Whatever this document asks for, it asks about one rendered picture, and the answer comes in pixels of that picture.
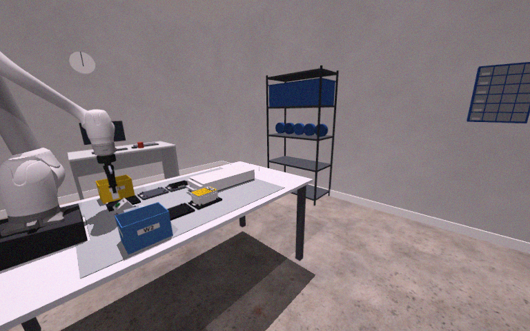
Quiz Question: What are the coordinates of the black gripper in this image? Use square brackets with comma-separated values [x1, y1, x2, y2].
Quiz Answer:
[97, 154, 119, 199]

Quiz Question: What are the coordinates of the grey bench mat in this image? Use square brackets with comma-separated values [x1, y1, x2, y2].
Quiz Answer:
[76, 168, 285, 279]

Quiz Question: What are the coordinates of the blue bin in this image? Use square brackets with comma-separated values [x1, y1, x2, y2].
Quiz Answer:
[115, 202, 173, 254]

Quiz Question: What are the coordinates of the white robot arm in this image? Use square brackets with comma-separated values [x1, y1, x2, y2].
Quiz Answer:
[0, 52, 116, 236]

